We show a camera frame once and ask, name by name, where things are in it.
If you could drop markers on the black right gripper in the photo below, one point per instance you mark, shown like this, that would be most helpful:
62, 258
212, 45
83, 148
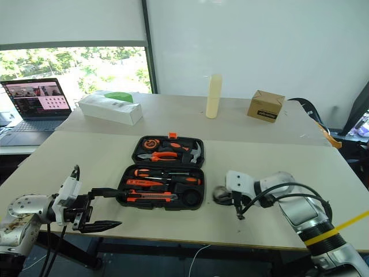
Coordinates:
240, 199

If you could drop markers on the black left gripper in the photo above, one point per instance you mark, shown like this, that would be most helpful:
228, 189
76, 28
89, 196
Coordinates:
79, 209

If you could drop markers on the black electrical tape roll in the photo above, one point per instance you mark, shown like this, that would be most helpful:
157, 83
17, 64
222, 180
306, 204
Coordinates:
219, 192

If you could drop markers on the orange voltage tester pen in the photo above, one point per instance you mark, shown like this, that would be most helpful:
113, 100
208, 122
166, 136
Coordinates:
138, 182

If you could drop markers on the orange black utility knife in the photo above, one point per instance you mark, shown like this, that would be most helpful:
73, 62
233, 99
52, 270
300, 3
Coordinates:
150, 197

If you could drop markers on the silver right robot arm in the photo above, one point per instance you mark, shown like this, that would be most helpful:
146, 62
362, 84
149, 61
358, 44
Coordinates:
305, 210

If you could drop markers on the black tool case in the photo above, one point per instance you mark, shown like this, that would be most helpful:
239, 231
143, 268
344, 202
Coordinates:
196, 173

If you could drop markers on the orange plastic block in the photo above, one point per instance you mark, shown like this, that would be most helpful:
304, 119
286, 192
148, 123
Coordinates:
172, 135

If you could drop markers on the orange black tape measure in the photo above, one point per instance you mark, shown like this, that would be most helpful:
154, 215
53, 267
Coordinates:
151, 144

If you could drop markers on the long white carton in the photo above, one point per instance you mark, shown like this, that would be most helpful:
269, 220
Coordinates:
111, 109

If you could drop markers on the small brown cardboard box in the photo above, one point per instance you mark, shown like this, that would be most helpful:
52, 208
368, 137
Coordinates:
265, 106

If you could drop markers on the cream upright cylinder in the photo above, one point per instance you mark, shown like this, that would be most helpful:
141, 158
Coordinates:
214, 96

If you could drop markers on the green rounded object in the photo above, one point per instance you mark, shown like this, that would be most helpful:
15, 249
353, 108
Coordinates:
119, 96

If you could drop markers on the black chair back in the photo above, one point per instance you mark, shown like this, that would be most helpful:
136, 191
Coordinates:
308, 105

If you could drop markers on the open laptop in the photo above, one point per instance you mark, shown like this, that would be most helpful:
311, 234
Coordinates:
34, 98

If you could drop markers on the white roller blind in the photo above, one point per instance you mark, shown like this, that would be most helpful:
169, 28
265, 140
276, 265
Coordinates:
72, 20

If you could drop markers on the black table frame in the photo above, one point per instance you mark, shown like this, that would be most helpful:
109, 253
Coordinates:
78, 254

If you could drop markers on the dark window post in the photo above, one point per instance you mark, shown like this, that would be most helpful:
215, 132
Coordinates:
150, 57

